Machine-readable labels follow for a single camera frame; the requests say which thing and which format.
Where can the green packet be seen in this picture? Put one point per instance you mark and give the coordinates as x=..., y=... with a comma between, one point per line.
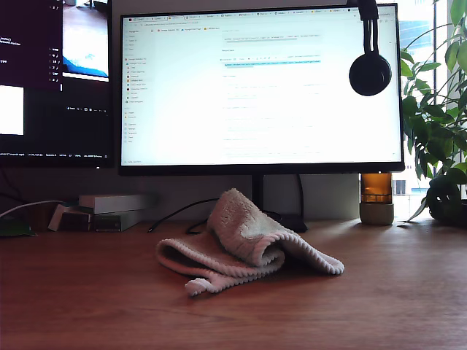
x=14, y=228

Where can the amber glass jar grey base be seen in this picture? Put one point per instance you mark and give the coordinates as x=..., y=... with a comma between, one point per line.
x=376, y=189

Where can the pale fluffy tea towel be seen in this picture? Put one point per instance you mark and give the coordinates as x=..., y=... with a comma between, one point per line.
x=237, y=226

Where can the brown cardboard box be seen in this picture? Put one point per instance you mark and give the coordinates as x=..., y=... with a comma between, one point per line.
x=40, y=217

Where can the green houseplant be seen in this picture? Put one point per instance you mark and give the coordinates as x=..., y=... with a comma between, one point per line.
x=438, y=138

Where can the green-labelled grey box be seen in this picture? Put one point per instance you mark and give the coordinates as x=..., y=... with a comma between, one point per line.
x=109, y=222

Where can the long white box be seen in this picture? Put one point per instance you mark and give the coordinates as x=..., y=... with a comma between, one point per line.
x=116, y=203

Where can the small dark brown box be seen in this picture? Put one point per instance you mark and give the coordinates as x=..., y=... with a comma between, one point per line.
x=74, y=220

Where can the dark-screen computer monitor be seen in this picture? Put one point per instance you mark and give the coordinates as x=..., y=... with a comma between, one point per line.
x=54, y=127

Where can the white-screen computer monitor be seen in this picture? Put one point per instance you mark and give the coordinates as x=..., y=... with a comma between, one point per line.
x=255, y=109

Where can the small white box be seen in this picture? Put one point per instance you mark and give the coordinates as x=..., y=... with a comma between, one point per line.
x=54, y=218

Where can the black headphones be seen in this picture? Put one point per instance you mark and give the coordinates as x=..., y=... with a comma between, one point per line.
x=368, y=74

